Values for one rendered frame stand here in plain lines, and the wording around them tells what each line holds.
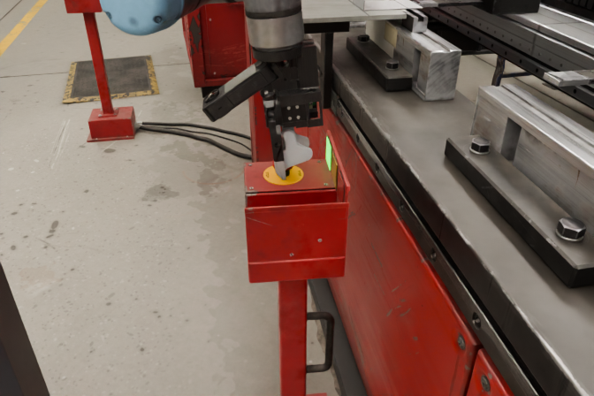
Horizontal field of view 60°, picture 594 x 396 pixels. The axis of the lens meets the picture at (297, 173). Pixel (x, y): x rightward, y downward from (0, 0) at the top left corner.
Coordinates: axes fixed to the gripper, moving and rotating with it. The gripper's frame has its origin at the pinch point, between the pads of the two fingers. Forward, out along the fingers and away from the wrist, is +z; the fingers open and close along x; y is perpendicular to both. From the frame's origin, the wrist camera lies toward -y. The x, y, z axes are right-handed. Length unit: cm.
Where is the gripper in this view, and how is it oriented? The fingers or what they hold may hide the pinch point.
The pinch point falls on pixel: (278, 171)
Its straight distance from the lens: 79.9
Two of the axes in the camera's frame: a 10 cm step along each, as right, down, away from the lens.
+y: 9.9, -1.3, 0.4
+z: 0.9, 8.6, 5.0
